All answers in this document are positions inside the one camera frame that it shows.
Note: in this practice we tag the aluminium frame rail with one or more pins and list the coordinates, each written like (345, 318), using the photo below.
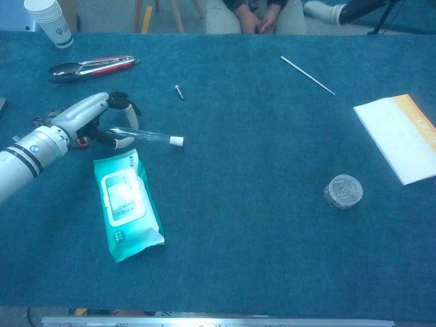
(218, 322)

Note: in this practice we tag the stack of white paper cups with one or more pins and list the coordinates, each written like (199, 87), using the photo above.
(54, 24)

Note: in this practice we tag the black tripod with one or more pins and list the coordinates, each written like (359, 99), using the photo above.
(383, 17)

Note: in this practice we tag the round clear box of clips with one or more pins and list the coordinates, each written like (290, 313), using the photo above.
(344, 192)

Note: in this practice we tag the white paper sheet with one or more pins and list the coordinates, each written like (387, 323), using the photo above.
(391, 136)

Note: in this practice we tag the teal felt table cloth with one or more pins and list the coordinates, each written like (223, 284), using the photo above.
(238, 170)

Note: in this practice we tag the small steel bolt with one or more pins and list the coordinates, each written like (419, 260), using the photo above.
(179, 92)

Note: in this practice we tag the teal wet wipes pack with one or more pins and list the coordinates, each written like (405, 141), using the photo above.
(129, 211)

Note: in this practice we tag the seated person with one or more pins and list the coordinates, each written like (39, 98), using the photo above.
(272, 18)

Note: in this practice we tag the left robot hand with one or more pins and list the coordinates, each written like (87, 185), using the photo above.
(78, 114)

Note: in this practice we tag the white rubber stopper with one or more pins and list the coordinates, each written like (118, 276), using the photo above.
(176, 141)

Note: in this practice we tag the red and steel tongs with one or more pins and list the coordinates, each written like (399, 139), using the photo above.
(102, 66)

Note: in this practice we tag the thin metal rod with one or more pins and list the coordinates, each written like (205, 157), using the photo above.
(308, 75)

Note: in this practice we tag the grey striped work glove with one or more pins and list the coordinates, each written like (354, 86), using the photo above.
(42, 121)

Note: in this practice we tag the clear glass test tube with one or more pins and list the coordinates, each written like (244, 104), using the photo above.
(146, 135)

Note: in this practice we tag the wooden chair legs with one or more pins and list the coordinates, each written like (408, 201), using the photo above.
(177, 17)

